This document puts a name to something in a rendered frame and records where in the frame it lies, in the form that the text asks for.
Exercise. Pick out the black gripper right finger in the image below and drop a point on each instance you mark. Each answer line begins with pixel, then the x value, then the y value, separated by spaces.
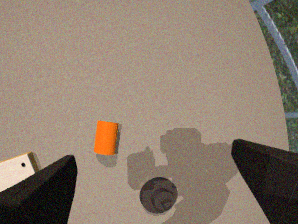
pixel 272 177

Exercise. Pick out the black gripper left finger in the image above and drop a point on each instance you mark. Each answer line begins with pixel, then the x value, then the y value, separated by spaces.
pixel 43 198

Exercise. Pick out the orange knob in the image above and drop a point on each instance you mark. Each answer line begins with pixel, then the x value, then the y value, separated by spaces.
pixel 105 137

